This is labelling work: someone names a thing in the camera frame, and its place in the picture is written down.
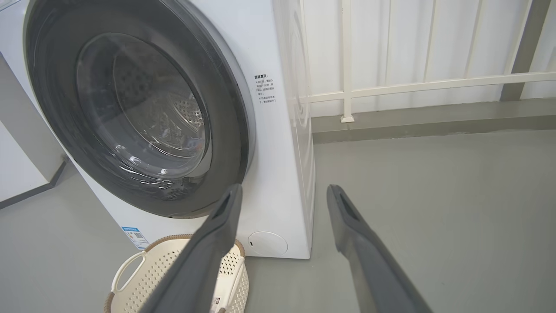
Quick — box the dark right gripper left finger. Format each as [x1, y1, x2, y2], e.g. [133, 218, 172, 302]
[139, 184, 243, 313]

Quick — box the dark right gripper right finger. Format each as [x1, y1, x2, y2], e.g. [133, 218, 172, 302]
[327, 184, 435, 313]

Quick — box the black round glass washer door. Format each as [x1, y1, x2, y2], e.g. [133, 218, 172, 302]
[24, 0, 257, 219]

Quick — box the white front-load washing machine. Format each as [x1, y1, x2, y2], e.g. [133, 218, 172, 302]
[0, 0, 316, 260]

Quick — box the white perforated basket brown rim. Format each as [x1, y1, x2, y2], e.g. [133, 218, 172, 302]
[103, 235, 249, 313]

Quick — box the round white filter cover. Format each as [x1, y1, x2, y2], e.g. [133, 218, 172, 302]
[248, 231, 288, 257]

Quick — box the blue energy label sticker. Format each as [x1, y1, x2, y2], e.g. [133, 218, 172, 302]
[122, 226, 149, 250]

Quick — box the white metal railing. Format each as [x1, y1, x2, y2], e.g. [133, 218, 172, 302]
[300, 0, 556, 123]

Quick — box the printed warning text label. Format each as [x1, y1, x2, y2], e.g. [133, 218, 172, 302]
[254, 74, 277, 104]

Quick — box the grey vertical post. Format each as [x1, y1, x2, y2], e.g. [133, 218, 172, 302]
[500, 0, 552, 102]

